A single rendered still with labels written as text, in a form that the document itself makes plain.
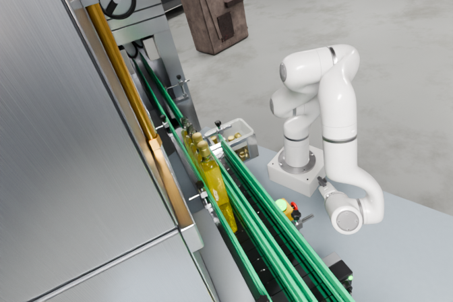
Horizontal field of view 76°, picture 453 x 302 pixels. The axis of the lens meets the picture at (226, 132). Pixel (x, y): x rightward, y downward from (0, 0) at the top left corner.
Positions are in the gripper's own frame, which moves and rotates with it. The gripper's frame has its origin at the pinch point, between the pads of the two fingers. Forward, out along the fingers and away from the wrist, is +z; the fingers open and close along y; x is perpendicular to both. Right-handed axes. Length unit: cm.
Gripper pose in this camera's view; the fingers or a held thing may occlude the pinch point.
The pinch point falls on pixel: (329, 190)
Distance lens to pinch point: 121.6
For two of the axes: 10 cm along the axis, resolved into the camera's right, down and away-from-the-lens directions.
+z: 1.9, -0.8, 9.8
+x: 7.7, -6.0, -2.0
